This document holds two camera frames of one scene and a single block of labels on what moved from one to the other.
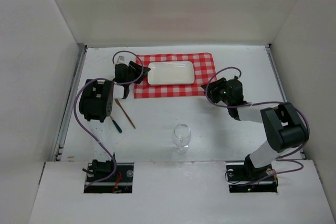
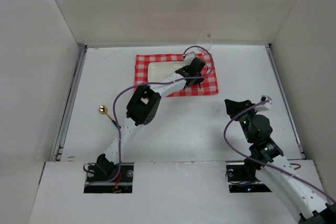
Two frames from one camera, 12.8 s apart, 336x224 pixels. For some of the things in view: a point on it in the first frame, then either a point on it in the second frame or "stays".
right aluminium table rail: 277,76 stays
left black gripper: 133,69 -> 194,77
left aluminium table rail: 70,101 stays
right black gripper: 216,91 -> 242,111
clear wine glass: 181,136 -> 205,41
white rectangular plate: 171,73 stays
